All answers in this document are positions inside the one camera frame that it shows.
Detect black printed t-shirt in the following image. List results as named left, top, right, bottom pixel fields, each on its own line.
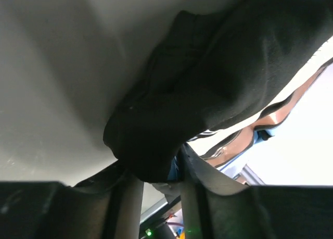
left=200, top=59, right=332, bottom=178

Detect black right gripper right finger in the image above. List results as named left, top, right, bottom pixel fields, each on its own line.
left=180, top=145, right=332, bottom=239

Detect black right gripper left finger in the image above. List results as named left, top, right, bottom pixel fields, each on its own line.
left=1, top=163, right=144, bottom=238

